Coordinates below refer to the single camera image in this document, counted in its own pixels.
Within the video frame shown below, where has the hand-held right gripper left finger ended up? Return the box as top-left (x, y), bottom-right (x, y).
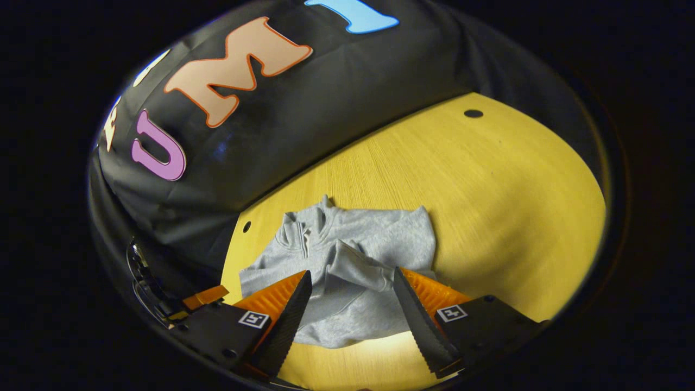
top-left (174, 270), bottom-right (313, 379)

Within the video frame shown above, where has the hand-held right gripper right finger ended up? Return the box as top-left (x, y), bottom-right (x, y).
top-left (393, 266), bottom-right (549, 379)

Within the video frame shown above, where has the black backdrop cloth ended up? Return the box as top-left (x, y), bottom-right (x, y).
top-left (90, 0), bottom-right (609, 305)

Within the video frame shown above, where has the grey sweatshirt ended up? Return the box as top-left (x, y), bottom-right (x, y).
top-left (239, 194), bottom-right (438, 349)

